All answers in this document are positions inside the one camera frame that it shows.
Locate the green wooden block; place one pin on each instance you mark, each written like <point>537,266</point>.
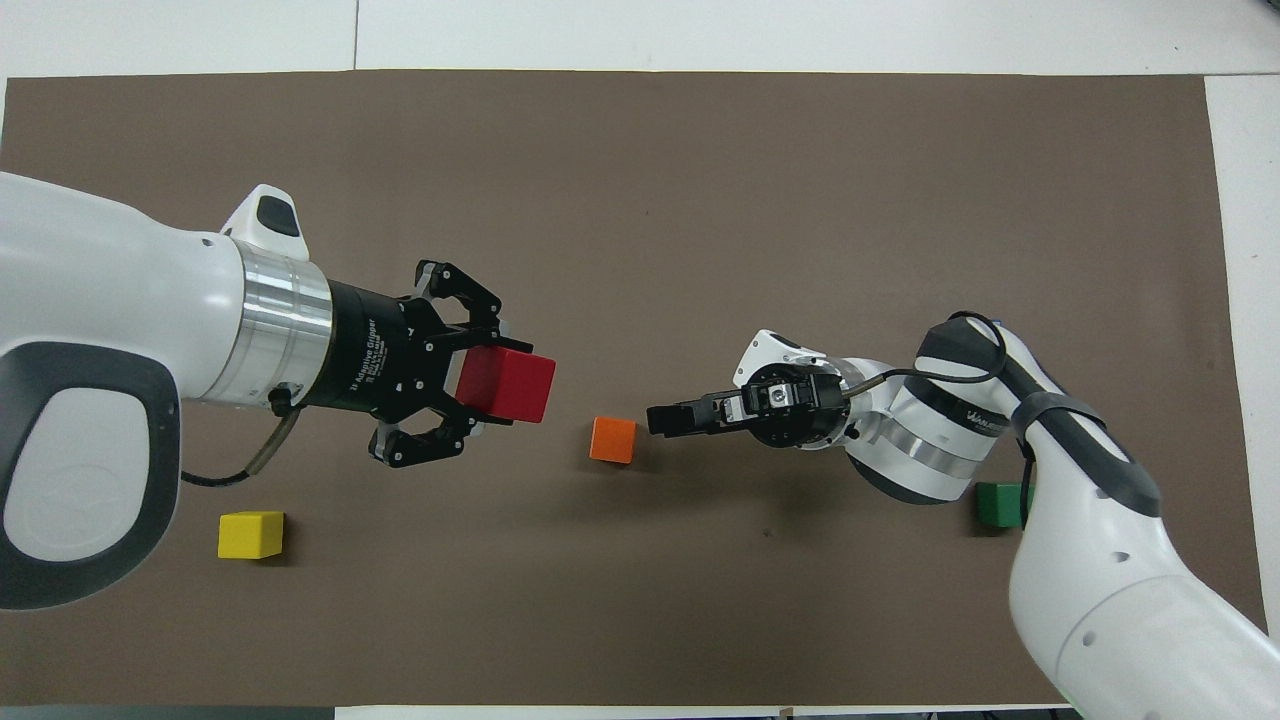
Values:
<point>1000,505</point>

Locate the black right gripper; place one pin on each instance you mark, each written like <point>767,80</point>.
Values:
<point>795,405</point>

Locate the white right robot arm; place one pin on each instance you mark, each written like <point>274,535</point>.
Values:
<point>1080,520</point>

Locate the orange wooden block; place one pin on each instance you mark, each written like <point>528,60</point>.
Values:
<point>612,440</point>

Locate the brown table mat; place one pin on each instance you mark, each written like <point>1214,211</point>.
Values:
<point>700,200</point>

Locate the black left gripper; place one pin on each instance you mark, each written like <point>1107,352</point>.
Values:
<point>370,350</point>

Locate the red wooden block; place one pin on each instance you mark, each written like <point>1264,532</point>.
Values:
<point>508,385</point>

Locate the yellow wooden block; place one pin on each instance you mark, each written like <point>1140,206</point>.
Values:
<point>250,535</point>

